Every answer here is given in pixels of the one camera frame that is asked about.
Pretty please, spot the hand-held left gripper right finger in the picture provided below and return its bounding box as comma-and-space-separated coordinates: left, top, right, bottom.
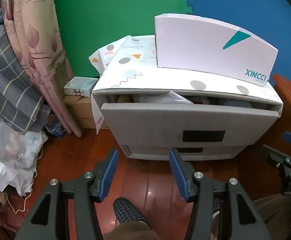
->
169, 148, 273, 240

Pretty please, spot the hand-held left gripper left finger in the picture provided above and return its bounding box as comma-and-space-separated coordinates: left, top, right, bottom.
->
15, 149, 119, 240

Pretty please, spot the white cardboard box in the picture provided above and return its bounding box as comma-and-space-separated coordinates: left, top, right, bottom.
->
154, 13, 279, 87

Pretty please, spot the narrow grey drawer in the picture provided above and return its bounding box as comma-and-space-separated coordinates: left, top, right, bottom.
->
128, 145, 236, 161

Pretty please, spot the grey drawer cabinet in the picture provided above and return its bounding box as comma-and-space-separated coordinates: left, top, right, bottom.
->
92, 87, 284, 162

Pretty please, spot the person's right leg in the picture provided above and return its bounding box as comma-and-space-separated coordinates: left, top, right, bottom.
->
252, 194, 291, 240

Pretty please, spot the person's leg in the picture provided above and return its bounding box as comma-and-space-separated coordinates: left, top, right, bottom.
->
103, 221, 159, 240
252, 194, 291, 240

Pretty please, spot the plaid slipper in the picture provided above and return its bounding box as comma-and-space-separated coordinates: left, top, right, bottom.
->
212, 199, 221, 222
113, 197, 153, 230

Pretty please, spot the orange wooden furniture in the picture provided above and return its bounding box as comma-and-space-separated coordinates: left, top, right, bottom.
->
272, 73, 291, 133

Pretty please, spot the person's left leg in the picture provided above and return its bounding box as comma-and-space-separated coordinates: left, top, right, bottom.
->
103, 221, 159, 240

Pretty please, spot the brown cardboard box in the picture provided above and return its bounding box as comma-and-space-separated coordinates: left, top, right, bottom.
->
63, 95, 111, 130

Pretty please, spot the blue packet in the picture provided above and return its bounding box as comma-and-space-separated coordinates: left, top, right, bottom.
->
44, 112, 67, 139

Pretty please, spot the small light blue box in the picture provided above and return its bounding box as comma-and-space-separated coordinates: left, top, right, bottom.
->
64, 76, 99, 97

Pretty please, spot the pale printed white sheet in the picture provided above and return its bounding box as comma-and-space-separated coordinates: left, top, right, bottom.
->
0, 102, 48, 198

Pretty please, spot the white patterned cover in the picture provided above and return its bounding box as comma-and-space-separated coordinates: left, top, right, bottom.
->
88, 34, 284, 135

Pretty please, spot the grey plaid blanket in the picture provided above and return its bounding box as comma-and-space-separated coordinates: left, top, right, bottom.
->
0, 25, 52, 135

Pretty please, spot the blue foam mat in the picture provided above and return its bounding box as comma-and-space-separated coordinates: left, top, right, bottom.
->
187, 0, 291, 83

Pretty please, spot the green foam mat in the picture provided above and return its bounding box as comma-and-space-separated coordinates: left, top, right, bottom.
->
52, 0, 193, 79

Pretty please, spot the pink floral quilt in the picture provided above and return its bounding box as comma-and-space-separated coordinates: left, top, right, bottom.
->
0, 0, 83, 138

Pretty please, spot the white cord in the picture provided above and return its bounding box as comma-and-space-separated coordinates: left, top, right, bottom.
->
8, 142, 43, 215

